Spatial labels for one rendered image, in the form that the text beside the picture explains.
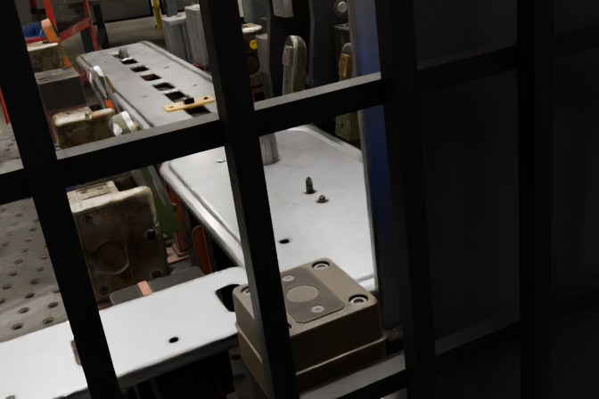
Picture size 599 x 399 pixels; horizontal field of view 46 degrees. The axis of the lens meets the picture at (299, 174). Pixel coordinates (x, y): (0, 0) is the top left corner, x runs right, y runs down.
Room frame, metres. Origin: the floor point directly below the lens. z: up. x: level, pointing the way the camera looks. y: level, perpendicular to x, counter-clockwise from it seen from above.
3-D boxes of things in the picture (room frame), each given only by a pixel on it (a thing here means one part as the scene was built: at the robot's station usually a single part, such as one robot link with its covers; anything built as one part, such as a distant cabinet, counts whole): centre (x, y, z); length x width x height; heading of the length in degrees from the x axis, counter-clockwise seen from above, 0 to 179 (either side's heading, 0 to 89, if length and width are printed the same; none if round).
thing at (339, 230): (1.15, 0.18, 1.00); 1.38 x 0.22 x 0.02; 22
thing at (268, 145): (0.82, 0.04, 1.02); 0.03 x 0.03 x 0.07
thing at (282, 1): (1.12, -0.06, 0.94); 0.18 x 0.13 x 0.49; 22
